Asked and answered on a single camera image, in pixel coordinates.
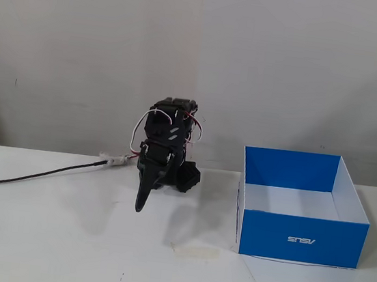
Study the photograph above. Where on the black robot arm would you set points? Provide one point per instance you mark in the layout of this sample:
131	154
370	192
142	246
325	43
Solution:
176	129

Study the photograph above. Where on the blue and white cardboard box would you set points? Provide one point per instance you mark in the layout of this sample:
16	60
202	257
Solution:
304	237

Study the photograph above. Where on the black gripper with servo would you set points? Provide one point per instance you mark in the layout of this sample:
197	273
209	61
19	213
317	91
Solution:
155	157

